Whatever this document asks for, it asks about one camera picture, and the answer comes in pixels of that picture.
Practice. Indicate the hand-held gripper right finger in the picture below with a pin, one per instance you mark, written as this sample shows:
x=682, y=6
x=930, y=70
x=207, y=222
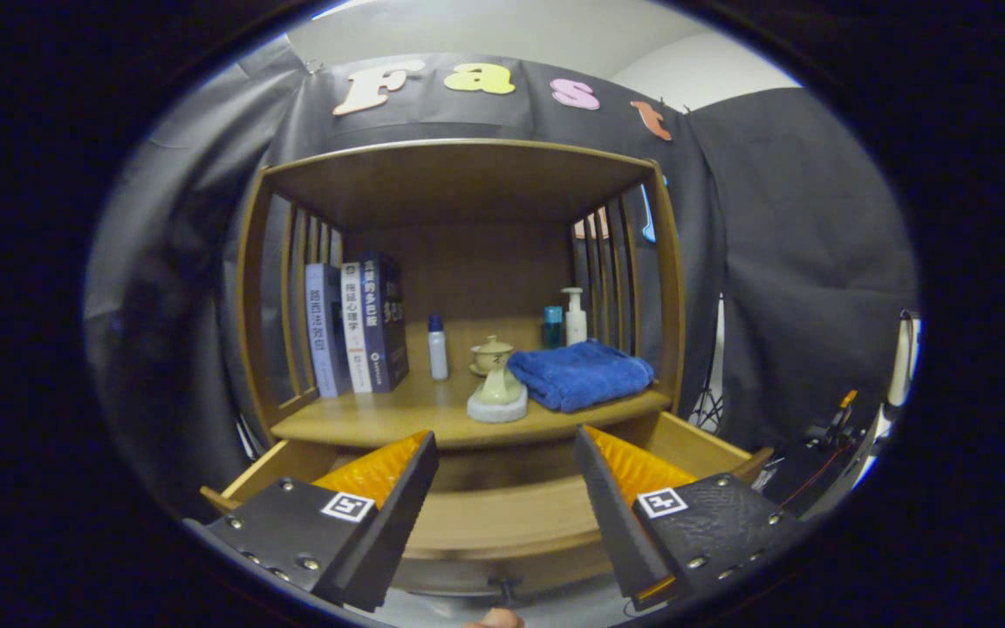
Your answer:
x=611, y=515

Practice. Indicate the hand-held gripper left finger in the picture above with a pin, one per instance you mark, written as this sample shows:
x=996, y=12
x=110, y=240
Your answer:
x=398, y=523

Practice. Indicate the wooden drawer with black knob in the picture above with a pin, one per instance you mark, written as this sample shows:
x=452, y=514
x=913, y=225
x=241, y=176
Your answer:
x=502, y=523

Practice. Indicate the green scrub brush white pad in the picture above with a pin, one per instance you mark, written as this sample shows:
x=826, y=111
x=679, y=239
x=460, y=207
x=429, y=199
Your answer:
x=498, y=406

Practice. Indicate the wooden countertop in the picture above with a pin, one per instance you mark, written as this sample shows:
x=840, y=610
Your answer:
x=415, y=414

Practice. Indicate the wooden cabinet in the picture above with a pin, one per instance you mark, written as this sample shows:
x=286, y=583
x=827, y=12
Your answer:
x=459, y=183

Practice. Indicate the folded blue towel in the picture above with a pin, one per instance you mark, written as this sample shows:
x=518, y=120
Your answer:
x=581, y=375

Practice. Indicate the black light stand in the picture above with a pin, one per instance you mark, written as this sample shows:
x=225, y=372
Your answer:
x=712, y=406

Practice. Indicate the white bottle with blue cap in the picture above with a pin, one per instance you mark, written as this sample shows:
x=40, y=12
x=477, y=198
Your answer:
x=438, y=353

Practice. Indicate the white pump bottle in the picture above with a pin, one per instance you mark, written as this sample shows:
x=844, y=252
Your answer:
x=575, y=324

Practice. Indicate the teal bottle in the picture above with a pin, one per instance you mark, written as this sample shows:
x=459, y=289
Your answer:
x=552, y=330

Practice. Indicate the beige lidded teacup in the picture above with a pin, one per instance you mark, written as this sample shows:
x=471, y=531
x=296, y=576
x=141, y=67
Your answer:
x=492, y=353

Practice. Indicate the white book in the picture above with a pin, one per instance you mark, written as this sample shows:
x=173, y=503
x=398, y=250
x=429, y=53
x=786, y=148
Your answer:
x=356, y=331

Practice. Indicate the light blue book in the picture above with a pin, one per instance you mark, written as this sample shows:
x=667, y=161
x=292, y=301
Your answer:
x=321, y=340

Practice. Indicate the dark navy book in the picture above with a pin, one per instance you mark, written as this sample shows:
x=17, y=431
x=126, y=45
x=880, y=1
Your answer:
x=387, y=323

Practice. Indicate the orange and black tool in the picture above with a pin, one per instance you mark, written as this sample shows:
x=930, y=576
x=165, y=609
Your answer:
x=838, y=419

